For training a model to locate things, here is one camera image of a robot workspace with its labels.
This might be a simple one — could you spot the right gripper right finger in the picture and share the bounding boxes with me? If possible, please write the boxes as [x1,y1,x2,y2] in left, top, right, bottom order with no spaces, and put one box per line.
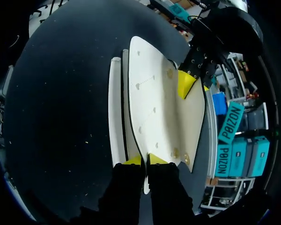
[147,153,194,225]

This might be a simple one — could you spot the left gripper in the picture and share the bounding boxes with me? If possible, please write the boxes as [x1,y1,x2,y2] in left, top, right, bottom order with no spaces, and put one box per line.
[177,6,264,99]

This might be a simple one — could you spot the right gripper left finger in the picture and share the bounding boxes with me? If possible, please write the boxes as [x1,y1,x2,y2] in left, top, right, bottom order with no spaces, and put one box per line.
[98,155,153,225]

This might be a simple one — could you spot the white leather handbag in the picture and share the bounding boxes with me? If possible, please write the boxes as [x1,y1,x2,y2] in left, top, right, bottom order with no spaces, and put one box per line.
[107,36,208,195]

